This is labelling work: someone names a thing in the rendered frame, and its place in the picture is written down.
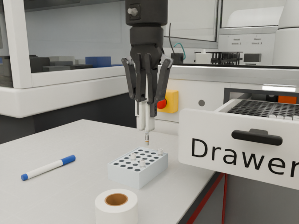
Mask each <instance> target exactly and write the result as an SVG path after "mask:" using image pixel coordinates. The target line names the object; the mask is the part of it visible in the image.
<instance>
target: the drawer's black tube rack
mask: <svg viewBox="0 0 299 224"><path fill-rule="evenodd" d="M227 113H232V114H240V115H248V116H259V117H267V118H269V115H275V116H276V118H277V116H283V119H285V117H291V118H292V120H293V116H299V105H295V104H281V103H270V102H260V101H250V100H242V101H241V102H239V103H238V104H237V105H235V106H234V107H233V108H232V109H231V110H229V111H228V112H227Z"/></svg>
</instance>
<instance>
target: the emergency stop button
mask: <svg viewBox="0 0 299 224"><path fill-rule="evenodd" d="M165 106H166V100H165V99H164V100H162V101H159V102H158V103H157V108H158V109H163V108H165Z"/></svg>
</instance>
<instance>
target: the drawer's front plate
mask: <svg viewBox="0 0 299 224"><path fill-rule="evenodd" d="M251 128H253V129H260V130H266V131H268V135H275V136H280V137H282V139H283V143H282V144H281V145H280V146H275V145H270V144H262V143H256V142H251V141H245V140H238V139H234V138H232V136H231V133H232V132H233V131H234V130H241V131H247V132H248V131H249V130H250V129H251ZM192 138H195V139H200V140H203V141H204V142H205V143H206V144H207V148H208V150H207V154H206V156H204V157H195V156H192ZM213 146H214V147H215V148H217V147H221V150H220V149H217V150H215V154H214V160H212V148H213ZM225 149H232V150H234V151H235V152H236V154H237V159H236V165H233V164H234V163H232V164H226V163H225V162H224V161H223V157H224V156H225V155H233V156H234V153H233V152H231V151H225ZM204 151H205V146H204V144H203V143H202V142H200V141H195V144H194V154H195V155H203V154H204ZM242 152H245V156H246V162H247V163H248V161H249V158H250V156H251V154H255V158H256V163H257V165H258V164H259V161H260V159H261V156H264V159H263V161H262V163H261V166H260V168H259V170H256V169H255V164H254V159H253V157H252V160H251V162H250V165H249V167H248V168H246V167H245V165H244V160H243V155H242ZM272 158H280V159H282V160H283V161H284V162H285V168H280V167H276V166H271V168H272V170H273V171H275V172H284V174H283V175H278V174H274V173H272V172H271V171H270V170H269V168H268V163H269V161H270V159H272ZM178 160H179V162H180V163H183V164H188V165H192V166H196V167H200V168H205V169H209V170H214V171H218V172H223V173H227V174H231V175H235V176H240V177H244V178H248V179H253V180H258V181H261V182H266V183H270V184H275V185H279V186H283V187H287V188H292V189H296V190H299V164H298V165H296V167H295V171H294V177H291V167H292V161H295V163H298V162H299V121H293V120H282V119H275V118H267V117H259V116H248V115H240V114H232V113H224V112H214V111H206V110H198V109H190V108H185V109H183V110H181V111H180V113H179V138H178Z"/></svg>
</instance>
